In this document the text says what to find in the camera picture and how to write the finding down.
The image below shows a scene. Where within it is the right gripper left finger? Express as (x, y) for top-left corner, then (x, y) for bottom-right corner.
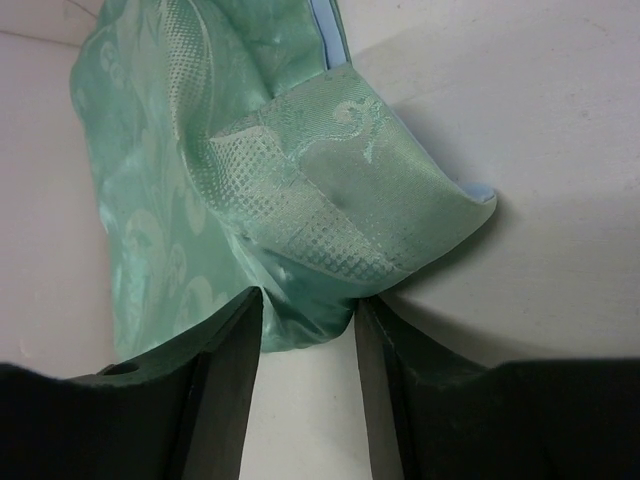
(1, 287), (263, 479)

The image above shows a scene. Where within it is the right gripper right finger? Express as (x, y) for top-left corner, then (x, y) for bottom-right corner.
(354, 297), (639, 479)

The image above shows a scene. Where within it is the green patterned cloth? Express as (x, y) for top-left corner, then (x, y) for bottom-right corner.
(70, 1), (497, 359)

